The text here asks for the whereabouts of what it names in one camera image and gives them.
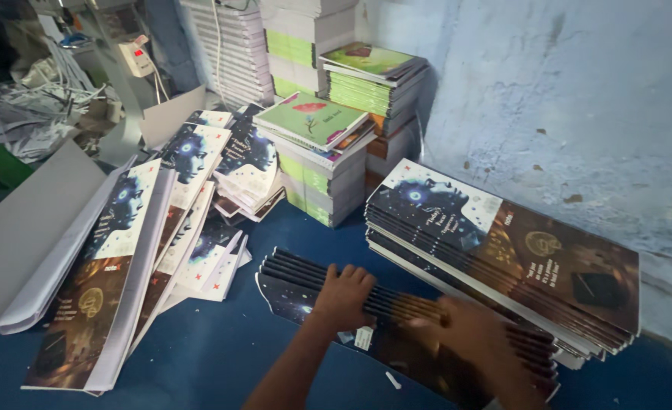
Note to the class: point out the white paper label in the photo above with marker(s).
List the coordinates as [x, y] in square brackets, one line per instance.
[364, 338]

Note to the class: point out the stack of brown notebooks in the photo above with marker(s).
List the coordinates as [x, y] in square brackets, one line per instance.
[390, 148]

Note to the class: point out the small grey cardboard sheet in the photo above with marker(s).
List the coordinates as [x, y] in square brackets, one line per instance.
[171, 119]

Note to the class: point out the person's left hand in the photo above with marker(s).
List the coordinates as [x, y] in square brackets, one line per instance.
[341, 299]

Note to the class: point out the person's right hand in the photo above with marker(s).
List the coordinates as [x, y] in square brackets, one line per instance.
[469, 339]

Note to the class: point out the leaning pile of dark notebooks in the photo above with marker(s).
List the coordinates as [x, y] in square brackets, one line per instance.
[114, 256]

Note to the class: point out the person's left fingers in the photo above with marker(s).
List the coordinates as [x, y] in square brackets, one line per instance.
[348, 273]

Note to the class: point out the slumped pile of dark notebooks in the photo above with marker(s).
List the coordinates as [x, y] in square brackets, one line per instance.
[247, 165]

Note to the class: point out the white power switch box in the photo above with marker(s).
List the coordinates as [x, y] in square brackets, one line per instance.
[135, 57]

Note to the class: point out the large grey cardboard sheet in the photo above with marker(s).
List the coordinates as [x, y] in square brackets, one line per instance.
[34, 228]

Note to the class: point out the white paper scrap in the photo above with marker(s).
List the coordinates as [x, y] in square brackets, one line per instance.
[393, 380]

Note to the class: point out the tall stack of white books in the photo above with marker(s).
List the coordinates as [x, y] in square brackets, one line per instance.
[307, 34]

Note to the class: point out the heap of paper scraps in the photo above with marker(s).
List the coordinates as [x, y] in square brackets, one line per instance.
[34, 108]

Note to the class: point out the tall stack of dark notebooks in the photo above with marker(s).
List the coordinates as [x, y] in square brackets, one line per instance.
[540, 256]

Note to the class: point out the stack of green flower notebooks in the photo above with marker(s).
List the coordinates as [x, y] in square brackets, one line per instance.
[313, 122]

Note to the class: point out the person's right fingers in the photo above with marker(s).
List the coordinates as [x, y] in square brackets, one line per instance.
[424, 329]

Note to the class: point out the blue hanging cloth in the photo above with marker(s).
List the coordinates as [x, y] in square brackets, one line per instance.
[168, 40]

